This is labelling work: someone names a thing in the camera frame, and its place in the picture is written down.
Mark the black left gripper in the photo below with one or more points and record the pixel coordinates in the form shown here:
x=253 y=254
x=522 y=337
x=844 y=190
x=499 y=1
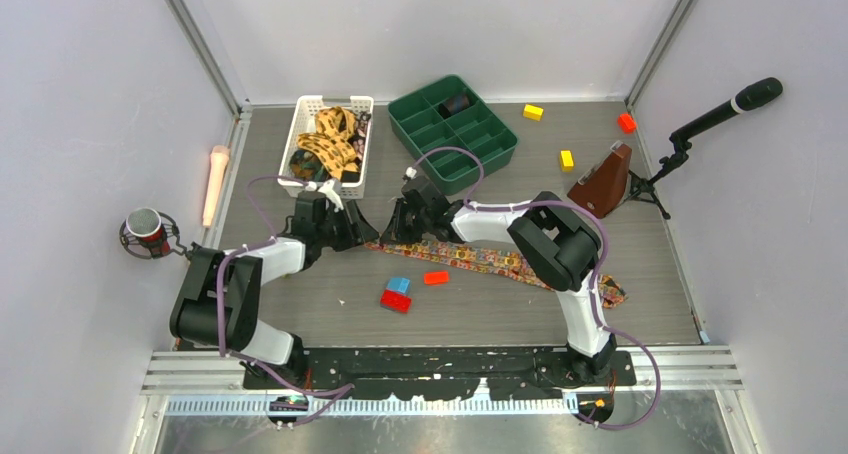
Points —
x=348 y=239

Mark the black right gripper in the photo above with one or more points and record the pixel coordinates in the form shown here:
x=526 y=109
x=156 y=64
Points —
x=397 y=233

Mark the colourful shell pattern tie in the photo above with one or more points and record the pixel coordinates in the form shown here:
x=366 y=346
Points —
x=507 y=264

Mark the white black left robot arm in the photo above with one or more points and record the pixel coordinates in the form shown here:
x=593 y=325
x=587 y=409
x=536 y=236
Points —
x=219 y=299

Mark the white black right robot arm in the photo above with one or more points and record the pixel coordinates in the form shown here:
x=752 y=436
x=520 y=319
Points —
x=561 y=249

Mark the blue lego brick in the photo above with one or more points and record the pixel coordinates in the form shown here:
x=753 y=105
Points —
x=399 y=285

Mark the small orange lego brick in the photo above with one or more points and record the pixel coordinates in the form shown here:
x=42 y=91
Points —
x=436 y=278

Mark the red lego brick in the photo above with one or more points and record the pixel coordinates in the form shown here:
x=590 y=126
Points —
x=395 y=301

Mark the brown green leaf tie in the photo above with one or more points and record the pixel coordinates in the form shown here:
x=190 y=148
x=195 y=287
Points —
x=306 y=166

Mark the dark floral rose tie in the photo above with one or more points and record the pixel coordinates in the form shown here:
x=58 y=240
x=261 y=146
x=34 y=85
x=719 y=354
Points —
x=358 y=140

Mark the yellow beetle pattern tie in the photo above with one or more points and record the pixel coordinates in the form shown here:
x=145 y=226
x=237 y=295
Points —
x=329 y=140

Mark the white perforated plastic basket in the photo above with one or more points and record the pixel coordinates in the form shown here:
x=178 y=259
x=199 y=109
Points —
x=352 y=185

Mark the green compartment tray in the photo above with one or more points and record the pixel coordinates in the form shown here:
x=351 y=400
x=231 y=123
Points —
x=459 y=148

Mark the rolled dark striped tie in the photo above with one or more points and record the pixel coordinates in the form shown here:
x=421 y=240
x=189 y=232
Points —
x=453 y=105

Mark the yellow block near tray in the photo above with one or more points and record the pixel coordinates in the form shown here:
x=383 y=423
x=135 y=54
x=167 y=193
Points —
x=533 y=112

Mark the yellow block upright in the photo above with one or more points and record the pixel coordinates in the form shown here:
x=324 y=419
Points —
x=566 y=161

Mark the brown wooden metronome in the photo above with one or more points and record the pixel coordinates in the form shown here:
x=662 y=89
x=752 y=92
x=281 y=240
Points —
x=602 y=187

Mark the red silver studio microphone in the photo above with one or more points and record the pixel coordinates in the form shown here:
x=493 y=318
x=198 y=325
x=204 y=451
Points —
x=149 y=234

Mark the black microphone tripod stand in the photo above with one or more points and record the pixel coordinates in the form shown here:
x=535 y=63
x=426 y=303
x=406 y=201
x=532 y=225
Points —
x=644 y=189

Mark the orange red block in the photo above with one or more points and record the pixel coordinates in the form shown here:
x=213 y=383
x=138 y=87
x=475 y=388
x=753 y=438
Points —
x=627 y=123

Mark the black handheld microphone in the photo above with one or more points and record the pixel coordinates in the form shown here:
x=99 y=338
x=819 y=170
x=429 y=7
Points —
x=752 y=97

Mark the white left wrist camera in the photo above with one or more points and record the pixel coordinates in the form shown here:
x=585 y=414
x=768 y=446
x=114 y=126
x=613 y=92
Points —
x=331 y=189

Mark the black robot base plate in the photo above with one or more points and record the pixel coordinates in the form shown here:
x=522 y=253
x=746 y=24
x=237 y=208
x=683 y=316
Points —
x=443 y=374

